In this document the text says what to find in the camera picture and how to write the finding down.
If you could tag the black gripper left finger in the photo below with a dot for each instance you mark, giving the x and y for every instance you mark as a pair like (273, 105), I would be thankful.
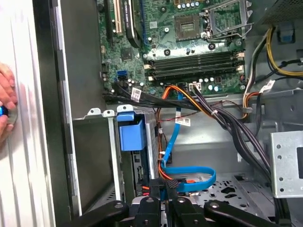
(146, 212)

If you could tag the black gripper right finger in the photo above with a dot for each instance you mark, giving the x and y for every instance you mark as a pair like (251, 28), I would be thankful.
(187, 212)

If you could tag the hard disk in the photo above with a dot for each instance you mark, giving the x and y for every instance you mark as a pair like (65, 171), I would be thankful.
(131, 137)

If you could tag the silver disk bay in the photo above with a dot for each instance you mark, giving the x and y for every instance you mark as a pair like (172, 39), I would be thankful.
(113, 146)

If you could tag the person hand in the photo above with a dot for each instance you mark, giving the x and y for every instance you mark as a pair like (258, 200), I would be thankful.
(8, 89)

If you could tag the silver drive cage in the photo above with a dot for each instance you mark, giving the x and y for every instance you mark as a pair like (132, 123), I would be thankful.
(284, 165)

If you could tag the black RAM slot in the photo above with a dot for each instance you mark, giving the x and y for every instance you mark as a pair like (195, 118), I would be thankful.
(194, 57)
(194, 67)
(194, 72)
(194, 62)

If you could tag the black PC case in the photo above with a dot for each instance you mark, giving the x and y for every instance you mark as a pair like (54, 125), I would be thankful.
(82, 71)

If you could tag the green motherboard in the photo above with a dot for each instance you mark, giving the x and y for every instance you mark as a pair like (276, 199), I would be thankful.
(161, 35)

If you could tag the CPU socket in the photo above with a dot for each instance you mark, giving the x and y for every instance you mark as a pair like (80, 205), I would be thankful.
(188, 28)

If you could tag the blue expansion slot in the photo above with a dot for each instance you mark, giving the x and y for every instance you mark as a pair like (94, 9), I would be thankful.
(144, 23)

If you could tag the black graphics card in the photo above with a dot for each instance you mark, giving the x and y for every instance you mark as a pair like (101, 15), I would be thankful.
(129, 23)

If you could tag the black expansion slot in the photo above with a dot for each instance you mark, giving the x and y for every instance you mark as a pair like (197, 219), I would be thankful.
(109, 21)

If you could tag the white expansion slot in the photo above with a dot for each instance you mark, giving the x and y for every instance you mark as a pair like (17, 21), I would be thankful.
(118, 16)

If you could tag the metal socket cover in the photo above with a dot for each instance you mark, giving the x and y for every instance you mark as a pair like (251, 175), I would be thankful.
(243, 19)

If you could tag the blue plastic latch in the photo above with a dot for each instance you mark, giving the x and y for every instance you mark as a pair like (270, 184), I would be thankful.
(287, 35)

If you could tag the grey power supply unit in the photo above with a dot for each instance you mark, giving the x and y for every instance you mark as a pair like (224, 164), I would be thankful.
(284, 11)

